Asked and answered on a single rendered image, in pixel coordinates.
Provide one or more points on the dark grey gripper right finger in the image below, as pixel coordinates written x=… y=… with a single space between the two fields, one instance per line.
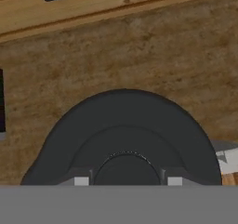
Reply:
x=174 y=178

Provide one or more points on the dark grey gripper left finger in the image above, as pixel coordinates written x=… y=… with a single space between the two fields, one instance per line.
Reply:
x=81 y=178

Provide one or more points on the dark panel with grey edge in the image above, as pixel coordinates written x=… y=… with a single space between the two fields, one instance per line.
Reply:
x=2 y=103

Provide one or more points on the grey and white blender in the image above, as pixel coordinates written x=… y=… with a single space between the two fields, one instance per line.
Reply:
x=227 y=156

